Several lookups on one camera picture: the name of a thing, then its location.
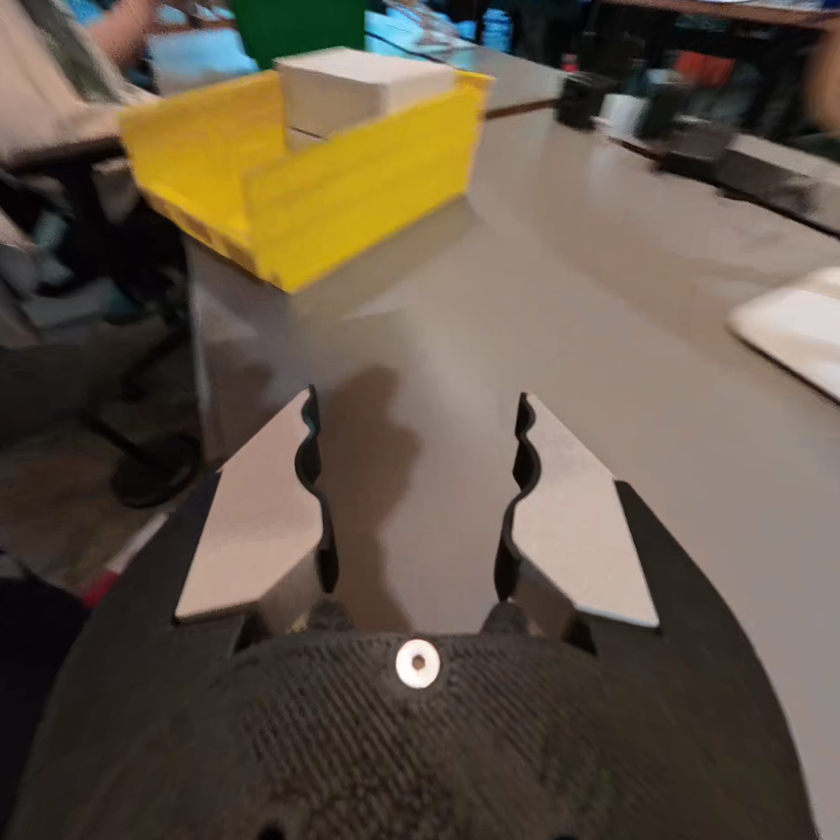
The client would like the red white card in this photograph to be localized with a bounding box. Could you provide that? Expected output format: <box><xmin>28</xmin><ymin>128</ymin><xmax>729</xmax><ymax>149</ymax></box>
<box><xmin>82</xmin><ymin>512</ymin><xmax>169</xmax><ymax>609</ymax></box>

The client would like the black power adapter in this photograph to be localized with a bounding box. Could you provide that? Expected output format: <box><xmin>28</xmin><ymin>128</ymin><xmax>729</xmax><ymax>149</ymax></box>
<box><xmin>656</xmin><ymin>121</ymin><xmax>737</xmax><ymax>179</ymax></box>
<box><xmin>558</xmin><ymin>72</ymin><xmax>618</xmax><ymax>130</ymax></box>

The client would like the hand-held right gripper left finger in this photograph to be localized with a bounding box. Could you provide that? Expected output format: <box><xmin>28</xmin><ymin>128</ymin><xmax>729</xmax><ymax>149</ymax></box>
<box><xmin>174</xmin><ymin>386</ymin><xmax>340</xmax><ymax>624</ymax></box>

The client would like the person's dark clothing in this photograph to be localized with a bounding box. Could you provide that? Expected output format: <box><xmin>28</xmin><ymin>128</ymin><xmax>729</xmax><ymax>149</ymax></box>
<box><xmin>0</xmin><ymin>577</ymin><xmax>88</xmax><ymax>840</ymax></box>

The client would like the green panel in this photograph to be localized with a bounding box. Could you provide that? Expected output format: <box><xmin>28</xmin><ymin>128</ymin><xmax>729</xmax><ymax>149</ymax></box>
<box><xmin>230</xmin><ymin>0</ymin><xmax>366</xmax><ymax>70</ymax></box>

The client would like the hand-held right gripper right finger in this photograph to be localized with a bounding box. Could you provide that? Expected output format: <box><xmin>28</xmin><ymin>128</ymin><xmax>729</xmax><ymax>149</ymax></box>
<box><xmin>493</xmin><ymin>392</ymin><xmax>660</xmax><ymax>631</ymax></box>

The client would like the yellow plastic bin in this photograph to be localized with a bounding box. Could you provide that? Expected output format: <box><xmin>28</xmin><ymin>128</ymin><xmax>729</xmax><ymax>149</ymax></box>
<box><xmin>118</xmin><ymin>69</ymin><xmax>494</xmax><ymax>294</ymax></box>

